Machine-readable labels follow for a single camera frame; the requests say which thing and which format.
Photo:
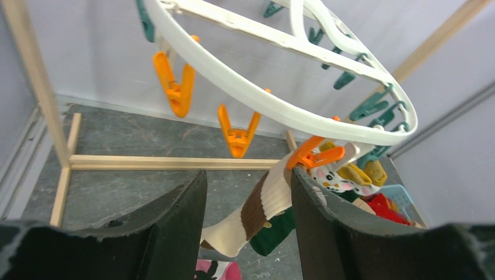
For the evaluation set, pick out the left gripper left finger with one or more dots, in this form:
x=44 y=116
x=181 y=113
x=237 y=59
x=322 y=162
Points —
x=159 y=240

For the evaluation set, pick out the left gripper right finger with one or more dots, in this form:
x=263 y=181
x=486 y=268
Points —
x=353 y=244

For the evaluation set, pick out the green sock with yellow cuff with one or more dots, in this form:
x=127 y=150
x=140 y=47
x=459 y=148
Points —
x=345 y=183

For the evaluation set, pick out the tan brown striped sock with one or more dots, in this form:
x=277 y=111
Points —
x=270 y=196

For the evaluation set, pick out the orange clothespin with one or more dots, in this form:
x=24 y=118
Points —
x=237 y=140
x=304 y=154
x=178 y=94

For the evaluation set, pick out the white clothespin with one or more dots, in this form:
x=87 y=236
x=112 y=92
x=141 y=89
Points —
x=355 y=150

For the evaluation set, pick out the white clip hanger frame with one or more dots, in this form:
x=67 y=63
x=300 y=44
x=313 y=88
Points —
x=308 y=84

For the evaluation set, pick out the teal clothespin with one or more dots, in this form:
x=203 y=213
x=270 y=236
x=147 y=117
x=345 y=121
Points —
x=379 y=151
x=371 y=105

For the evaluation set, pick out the wooden hanger stand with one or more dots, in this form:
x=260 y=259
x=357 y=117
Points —
x=317 y=33

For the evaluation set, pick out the pink camouflage cloth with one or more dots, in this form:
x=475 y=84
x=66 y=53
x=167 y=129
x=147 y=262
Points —
x=220 y=270

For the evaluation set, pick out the red white patterned sock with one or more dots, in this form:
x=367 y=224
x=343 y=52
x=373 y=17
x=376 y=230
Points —
x=386 y=208

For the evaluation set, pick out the light blue plastic basket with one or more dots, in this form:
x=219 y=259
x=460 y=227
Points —
x=402 y=201

